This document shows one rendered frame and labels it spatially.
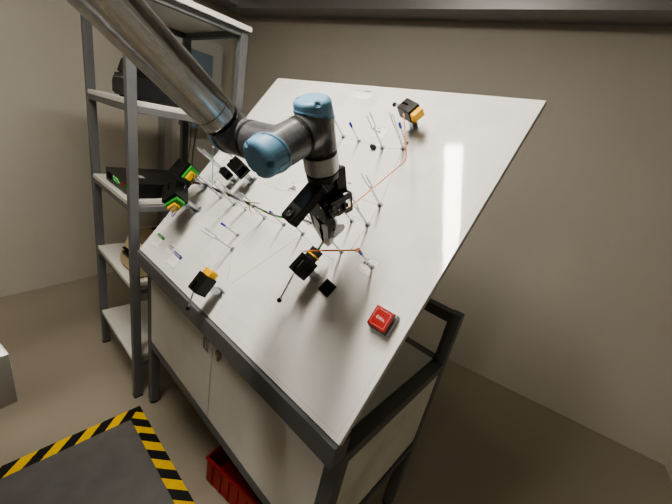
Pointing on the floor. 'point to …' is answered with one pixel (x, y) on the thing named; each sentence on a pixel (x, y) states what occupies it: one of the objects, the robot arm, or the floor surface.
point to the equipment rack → (182, 19)
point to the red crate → (228, 479)
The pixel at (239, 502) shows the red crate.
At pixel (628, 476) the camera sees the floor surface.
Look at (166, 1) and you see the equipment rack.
